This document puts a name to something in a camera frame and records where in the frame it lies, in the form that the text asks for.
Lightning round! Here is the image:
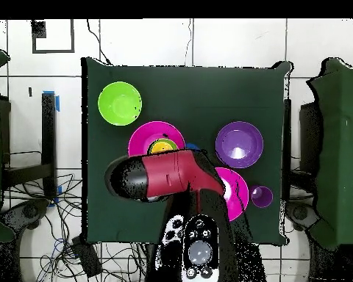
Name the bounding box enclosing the small lime green bowl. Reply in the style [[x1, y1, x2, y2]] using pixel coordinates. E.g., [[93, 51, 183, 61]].
[[146, 138, 179, 156]]

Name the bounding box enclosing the yellow plastic cup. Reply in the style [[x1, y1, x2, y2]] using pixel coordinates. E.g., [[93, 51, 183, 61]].
[[150, 141, 174, 154]]

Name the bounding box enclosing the magenta plastic bowl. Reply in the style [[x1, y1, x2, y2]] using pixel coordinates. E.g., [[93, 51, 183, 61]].
[[214, 167, 250, 223], [127, 120, 186, 158]]

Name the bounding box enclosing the purple plastic bowl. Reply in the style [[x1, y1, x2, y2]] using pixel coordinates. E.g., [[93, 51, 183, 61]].
[[215, 120, 265, 170]]

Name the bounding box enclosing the dark green tablecloth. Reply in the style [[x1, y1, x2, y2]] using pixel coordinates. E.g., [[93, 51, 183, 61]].
[[81, 57, 292, 247]]

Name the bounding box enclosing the large lime green bowl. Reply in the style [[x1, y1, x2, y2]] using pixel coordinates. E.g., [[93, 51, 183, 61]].
[[97, 81, 143, 127]]

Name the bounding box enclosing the purple plastic cup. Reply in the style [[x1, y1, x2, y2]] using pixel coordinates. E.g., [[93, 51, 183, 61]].
[[249, 185, 274, 209]]

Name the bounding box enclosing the blue tape strip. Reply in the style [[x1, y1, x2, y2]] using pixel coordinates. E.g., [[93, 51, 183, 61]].
[[43, 90, 60, 112]]

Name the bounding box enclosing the black metal stand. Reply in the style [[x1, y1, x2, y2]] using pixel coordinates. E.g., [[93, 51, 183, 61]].
[[2, 93, 58, 200]]

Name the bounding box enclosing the black floor box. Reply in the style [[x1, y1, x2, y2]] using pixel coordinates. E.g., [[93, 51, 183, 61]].
[[71, 236, 103, 278]]

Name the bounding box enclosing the thin grey cable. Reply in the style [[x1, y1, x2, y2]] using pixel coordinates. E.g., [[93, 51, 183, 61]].
[[184, 19, 194, 67]]

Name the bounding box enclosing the tangle of black cables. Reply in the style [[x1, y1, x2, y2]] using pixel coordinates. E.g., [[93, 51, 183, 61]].
[[2, 173, 148, 282]]

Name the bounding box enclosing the grey pedestal foot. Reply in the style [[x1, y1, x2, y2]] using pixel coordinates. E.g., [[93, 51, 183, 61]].
[[0, 198, 51, 233], [285, 201, 321, 233]]

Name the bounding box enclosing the black cable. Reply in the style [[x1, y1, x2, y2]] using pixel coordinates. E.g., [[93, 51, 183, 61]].
[[86, 19, 112, 65]]

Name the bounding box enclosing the black square floor frame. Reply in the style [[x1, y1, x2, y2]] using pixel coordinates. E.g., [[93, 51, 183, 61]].
[[32, 19, 75, 54]]

